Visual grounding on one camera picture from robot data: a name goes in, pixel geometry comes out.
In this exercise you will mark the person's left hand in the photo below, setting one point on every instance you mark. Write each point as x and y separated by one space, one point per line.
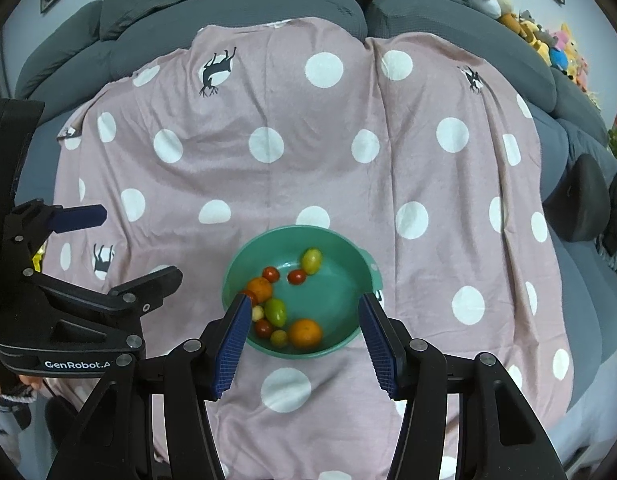
32 383

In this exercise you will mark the grey sofa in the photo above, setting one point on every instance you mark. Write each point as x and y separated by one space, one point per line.
238 5

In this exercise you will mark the large orange mandarin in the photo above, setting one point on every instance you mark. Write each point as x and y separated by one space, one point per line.
305 334

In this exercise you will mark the yellow-green cherry tomato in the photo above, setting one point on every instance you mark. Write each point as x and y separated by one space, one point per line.
279 339
312 260

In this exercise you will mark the small orange mandarin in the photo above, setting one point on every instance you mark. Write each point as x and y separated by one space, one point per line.
261 289

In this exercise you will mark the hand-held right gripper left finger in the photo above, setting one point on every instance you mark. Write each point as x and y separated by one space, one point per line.
233 350

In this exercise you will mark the small pale yellow tomato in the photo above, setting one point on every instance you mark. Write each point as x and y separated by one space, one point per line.
258 313

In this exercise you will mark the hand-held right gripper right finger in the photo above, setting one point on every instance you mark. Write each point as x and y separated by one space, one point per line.
381 350

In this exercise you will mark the red cherry tomato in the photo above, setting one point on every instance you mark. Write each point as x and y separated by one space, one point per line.
297 276
271 274
263 329
246 295

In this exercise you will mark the green tomato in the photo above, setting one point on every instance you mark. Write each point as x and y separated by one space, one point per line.
276 311

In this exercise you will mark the pink polka-dot blanket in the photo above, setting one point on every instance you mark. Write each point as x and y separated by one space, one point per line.
313 160

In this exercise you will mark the row of plush toys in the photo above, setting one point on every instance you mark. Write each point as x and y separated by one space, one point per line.
548 35

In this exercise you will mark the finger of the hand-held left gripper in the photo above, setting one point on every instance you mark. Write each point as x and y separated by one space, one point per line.
83 216
148 287

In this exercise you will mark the black round cushion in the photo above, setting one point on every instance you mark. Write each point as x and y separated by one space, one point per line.
578 200

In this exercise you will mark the green plastic bowl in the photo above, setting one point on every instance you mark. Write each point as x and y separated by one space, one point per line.
333 300

